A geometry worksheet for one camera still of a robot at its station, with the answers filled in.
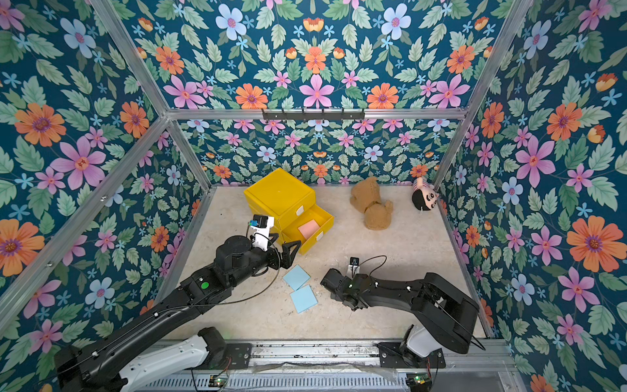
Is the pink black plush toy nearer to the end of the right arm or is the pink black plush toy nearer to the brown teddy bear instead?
the brown teddy bear

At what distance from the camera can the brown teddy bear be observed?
3.26 ft

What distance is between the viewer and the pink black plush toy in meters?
1.06

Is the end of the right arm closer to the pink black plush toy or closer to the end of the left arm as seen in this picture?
the end of the left arm

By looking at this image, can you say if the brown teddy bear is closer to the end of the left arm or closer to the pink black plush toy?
the pink black plush toy
